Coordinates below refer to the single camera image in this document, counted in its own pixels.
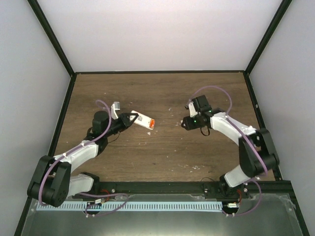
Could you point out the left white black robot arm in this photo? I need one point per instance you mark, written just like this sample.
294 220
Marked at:
52 181

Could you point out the white remote control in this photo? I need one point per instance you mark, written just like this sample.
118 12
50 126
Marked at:
142 120

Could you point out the metal front plate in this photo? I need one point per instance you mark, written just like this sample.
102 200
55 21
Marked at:
258 215

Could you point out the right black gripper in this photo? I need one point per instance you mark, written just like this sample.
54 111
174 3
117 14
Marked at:
189 126

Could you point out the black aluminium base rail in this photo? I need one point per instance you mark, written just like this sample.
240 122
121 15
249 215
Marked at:
211 189

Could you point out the black enclosure frame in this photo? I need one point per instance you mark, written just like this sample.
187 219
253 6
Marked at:
35 6

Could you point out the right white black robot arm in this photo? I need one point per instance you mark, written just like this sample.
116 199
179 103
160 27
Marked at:
257 152

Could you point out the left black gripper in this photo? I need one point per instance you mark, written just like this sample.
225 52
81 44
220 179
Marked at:
125 122

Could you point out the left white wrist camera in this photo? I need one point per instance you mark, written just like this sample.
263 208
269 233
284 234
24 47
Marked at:
115 107

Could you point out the light blue slotted cable duct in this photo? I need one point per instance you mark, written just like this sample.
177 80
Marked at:
142 206

